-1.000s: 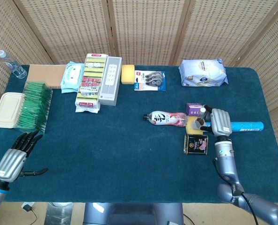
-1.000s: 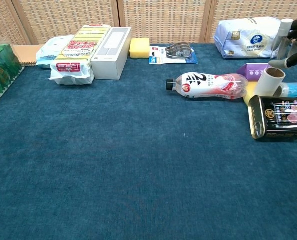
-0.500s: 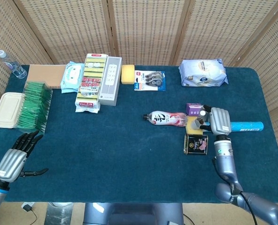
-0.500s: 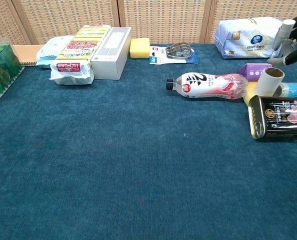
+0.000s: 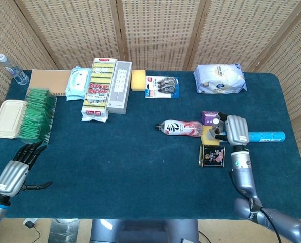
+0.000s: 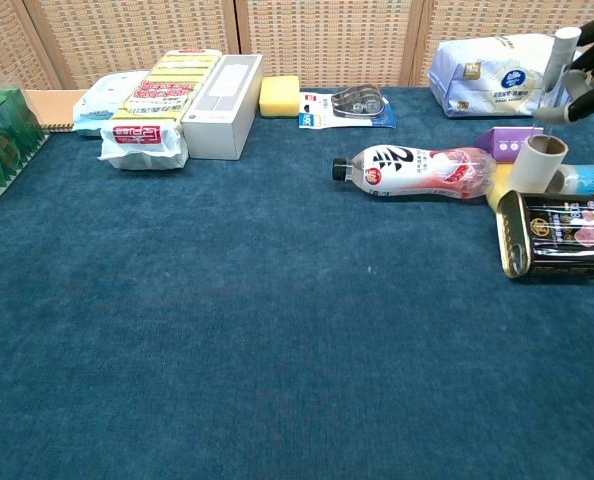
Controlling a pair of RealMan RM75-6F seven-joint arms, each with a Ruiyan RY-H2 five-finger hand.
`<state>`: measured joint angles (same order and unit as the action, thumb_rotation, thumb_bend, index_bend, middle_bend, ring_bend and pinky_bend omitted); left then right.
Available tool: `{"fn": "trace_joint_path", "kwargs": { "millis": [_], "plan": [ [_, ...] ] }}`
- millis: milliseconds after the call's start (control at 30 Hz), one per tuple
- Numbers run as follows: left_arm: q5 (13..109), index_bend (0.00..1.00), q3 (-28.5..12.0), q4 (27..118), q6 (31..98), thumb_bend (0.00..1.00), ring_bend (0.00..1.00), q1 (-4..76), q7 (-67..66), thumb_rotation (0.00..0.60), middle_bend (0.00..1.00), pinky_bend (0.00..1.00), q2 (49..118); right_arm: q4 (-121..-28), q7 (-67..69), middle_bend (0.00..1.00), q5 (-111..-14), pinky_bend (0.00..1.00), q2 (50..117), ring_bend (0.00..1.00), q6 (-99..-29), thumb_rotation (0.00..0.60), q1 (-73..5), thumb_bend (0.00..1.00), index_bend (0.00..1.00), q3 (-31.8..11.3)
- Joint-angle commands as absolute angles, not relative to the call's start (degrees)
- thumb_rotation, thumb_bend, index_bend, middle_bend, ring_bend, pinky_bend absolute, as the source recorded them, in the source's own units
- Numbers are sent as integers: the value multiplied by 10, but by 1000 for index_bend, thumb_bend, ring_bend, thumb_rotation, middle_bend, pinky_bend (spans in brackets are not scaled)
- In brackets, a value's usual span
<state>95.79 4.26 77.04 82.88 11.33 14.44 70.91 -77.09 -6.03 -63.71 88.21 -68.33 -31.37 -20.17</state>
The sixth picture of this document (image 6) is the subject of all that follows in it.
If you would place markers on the correction tape blister pack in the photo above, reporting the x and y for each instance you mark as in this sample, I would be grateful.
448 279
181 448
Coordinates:
347 107

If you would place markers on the black gold luncheon meat can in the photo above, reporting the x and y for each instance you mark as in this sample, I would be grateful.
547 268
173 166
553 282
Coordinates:
557 240

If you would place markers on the pink drink bottle black cap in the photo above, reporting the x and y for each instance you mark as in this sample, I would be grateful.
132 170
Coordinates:
417 172

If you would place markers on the small purple box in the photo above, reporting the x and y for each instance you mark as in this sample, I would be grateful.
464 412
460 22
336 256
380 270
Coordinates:
507 145

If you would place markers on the clear plastic tube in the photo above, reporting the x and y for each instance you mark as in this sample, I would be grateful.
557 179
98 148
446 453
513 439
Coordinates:
559 55

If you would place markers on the white power strip box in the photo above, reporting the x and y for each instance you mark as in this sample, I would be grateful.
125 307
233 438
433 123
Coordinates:
222 110

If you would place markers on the woven folding screen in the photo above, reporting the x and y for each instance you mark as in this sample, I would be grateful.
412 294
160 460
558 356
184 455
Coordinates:
327 40

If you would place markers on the light blue wet wipes pack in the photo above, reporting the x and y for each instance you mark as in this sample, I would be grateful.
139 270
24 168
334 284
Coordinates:
102 105

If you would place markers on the white lint roller refill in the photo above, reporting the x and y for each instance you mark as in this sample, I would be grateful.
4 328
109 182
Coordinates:
534 167

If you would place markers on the dark blue table mat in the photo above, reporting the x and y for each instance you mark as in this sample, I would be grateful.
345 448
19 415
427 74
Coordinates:
257 325

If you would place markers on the yellow sponge with green pad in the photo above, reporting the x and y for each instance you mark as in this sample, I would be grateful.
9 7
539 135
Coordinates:
499 187

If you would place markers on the blue white tissue pack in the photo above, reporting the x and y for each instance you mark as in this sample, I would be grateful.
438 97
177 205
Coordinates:
492 75

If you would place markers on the yellow green sponge multipack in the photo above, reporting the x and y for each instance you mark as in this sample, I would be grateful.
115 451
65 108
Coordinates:
152 110

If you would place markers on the plain yellow sponge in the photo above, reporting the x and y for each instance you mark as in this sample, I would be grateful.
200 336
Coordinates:
278 97

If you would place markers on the clear box of green sachets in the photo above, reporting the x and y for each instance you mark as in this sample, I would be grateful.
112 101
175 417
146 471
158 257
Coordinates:
2 145

